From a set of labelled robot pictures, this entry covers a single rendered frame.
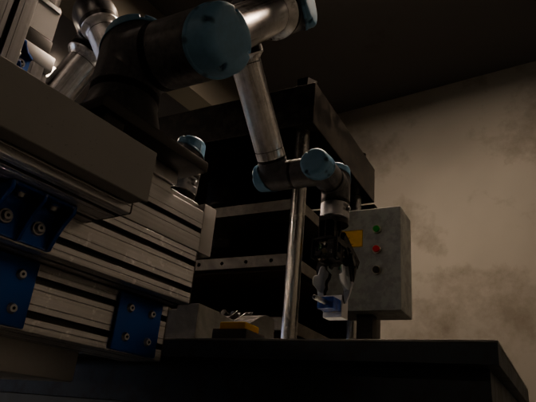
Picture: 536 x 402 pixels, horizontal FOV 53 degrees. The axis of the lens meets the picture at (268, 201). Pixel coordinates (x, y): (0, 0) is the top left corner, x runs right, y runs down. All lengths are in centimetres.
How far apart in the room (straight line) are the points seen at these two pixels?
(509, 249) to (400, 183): 92
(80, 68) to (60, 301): 86
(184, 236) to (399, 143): 346
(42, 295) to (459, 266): 320
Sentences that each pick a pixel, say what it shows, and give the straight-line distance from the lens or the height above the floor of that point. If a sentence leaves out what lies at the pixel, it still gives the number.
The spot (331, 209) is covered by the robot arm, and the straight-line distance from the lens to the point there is 136.
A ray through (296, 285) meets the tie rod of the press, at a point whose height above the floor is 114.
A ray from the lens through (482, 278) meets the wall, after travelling 367.
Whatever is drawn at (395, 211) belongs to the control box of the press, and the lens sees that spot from 209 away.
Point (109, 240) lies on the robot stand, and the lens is 79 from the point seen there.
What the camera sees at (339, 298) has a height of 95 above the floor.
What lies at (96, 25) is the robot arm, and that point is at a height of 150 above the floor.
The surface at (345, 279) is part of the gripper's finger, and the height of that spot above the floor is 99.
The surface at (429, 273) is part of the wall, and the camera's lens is 377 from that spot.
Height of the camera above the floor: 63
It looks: 23 degrees up
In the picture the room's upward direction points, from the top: 6 degrees clockwise
